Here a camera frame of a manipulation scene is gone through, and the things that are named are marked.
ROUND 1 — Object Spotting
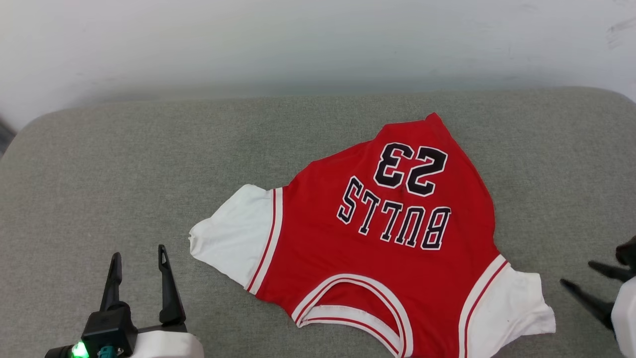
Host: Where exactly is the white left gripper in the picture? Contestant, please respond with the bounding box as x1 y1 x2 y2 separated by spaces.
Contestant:
99 244 205 358

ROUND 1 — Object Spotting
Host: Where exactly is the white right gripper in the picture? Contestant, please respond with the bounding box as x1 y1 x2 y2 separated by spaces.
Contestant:
560 261 636 358

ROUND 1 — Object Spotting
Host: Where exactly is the red Bulls 23 jersey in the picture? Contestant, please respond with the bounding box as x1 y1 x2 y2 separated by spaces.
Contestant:
189 112 556 358

